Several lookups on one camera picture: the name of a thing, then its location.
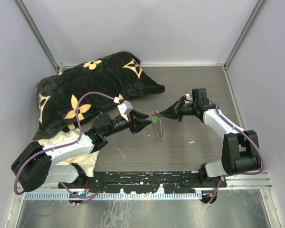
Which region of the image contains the right aluminium frame post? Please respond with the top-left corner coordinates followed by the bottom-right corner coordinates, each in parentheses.
top-left (223, 0), bottom-right (267, 70)

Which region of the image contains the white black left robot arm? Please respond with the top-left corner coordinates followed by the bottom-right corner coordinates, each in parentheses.
top-left (11, 110), bottom-right (152, 192)

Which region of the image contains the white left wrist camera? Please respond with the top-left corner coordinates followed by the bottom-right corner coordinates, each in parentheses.
top-left (117, 100), bottom-right (133, 121)

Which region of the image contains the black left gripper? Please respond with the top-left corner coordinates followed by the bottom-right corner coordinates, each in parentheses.
top-left (103, 109), bottom-right (151, 137)

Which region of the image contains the green key tag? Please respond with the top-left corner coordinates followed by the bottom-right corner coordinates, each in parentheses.
top-left (152, 117), bottom-right (158, 124)

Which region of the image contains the black floral plush blanket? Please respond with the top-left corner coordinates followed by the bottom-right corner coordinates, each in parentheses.
top-left (33, 51), bottom-right (165, 140)

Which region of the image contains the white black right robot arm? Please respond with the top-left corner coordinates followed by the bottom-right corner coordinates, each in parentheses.
top-left (159, 88), bottom-right (264, 187)

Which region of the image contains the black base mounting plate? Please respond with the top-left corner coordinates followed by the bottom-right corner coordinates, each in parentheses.
top-left (66, 171), bottom-right (219, 194)

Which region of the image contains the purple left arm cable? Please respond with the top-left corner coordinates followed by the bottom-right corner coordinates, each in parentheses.
top-left (13, 91), bottom-right (121, 205)

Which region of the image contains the aluminium frame post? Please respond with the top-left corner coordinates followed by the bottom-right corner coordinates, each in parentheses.
top-left (14, 0), bottom-right (64, 72)
top-left (223, 0), bottom-right (267, 70)

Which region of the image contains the blue slotted cable duct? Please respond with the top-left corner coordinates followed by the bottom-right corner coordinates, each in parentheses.
top-left (24, 189), bottom-right (202, 200)

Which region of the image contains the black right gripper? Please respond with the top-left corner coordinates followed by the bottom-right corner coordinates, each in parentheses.
top-left (159, 98), bottom-right (197, 123)

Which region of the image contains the cream white cloth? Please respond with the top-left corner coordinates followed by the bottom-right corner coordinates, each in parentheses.
top-left (38, 128), bottom-right (100, 177)

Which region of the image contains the left aluminium frame post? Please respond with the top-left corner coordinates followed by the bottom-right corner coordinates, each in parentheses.
top-left (14, 0), bottom-right (64, 72)

